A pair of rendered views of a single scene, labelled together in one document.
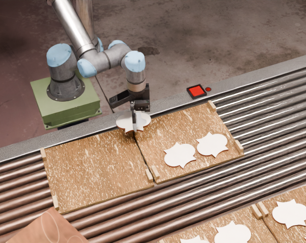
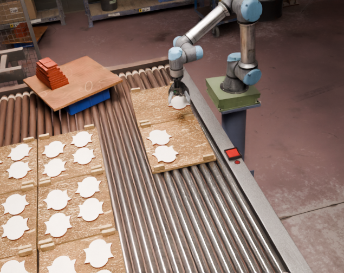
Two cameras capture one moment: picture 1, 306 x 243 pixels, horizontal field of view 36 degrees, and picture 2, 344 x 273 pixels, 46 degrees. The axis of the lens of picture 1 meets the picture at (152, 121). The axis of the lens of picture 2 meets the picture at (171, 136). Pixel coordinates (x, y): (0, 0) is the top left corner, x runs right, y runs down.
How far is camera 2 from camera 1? 2.57 m
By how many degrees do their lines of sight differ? 70
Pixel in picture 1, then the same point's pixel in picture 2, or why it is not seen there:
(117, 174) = (150, 111)
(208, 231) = (93, 147)
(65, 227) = (106, 84)
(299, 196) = (101, 196)
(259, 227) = (85, 170)
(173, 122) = (194, 137)
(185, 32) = not seen: outside the picture
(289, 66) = (274, 229)
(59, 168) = (162, 91)
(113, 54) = (185, 46)
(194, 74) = not seen: outside the picture
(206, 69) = not seen: outside the picture
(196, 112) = (203, 149)
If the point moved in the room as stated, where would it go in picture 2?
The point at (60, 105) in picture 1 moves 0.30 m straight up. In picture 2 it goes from (215, 84) to (214, 43)
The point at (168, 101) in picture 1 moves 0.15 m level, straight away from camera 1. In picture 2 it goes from (222, 138) to (248, 140)
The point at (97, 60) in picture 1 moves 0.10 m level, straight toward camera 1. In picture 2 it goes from (179, 41) to (161, 43)
